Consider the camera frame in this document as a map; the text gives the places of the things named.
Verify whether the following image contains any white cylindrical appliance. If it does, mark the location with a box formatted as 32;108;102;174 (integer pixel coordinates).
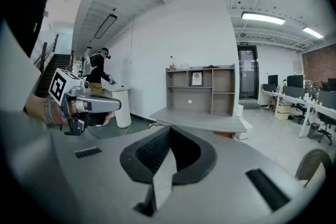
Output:
103;85;132;129

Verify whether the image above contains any person's left forearm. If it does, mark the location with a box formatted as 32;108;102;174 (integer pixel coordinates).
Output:
24;93;47;124

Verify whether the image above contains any grey wooden shelf unit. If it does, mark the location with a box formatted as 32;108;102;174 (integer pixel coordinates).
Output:
165;63;236;117

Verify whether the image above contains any long white office desk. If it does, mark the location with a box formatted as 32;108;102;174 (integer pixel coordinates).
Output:
260;88;336;139

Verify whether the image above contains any black office chair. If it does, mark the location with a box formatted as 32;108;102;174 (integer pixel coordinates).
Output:
316;112;336;146
291;103;308;124

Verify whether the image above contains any white side cabinet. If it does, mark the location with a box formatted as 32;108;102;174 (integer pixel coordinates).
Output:
234;103;255;140

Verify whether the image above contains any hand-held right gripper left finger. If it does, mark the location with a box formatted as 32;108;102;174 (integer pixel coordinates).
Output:
120;125;172;185

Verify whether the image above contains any black waste bin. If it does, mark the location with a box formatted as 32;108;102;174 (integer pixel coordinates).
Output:
307;123;321;140

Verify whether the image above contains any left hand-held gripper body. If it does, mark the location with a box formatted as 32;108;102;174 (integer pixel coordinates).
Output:
48;68;109;136

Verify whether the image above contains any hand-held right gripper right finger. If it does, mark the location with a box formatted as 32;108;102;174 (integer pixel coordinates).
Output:
170;125;218;186

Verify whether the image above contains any dark staircase with railing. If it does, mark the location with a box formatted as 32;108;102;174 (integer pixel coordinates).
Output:
33;33;76;99

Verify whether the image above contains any black glass door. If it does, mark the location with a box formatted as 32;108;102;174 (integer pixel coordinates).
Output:
237;45;261;101

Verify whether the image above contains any grey wrist strap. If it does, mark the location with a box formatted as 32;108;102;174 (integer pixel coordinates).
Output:
44;96;57;125

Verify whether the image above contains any grey wooden desk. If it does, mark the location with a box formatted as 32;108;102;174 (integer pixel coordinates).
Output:
149;106;248;139

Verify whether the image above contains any woven wicker chair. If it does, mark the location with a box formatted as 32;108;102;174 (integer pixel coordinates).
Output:
295;148;333;187

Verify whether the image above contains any cardboard box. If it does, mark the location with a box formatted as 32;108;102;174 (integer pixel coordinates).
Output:
274;103;291;121

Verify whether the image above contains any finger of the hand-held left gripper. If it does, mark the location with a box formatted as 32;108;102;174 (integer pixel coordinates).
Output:
77;93;122;113

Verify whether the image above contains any lit long ceiling lamp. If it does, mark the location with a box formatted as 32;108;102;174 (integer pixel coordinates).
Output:
240;10;287;26
302;26;324;40

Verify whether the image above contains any unlit long ceiling lamp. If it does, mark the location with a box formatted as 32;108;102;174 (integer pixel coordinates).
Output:
93;13;118;40

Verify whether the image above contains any person's left hand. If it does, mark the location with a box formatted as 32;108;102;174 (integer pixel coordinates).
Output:
53;98;87;126

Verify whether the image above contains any black picture frame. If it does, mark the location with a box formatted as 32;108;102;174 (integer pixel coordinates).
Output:
191;71;204;87

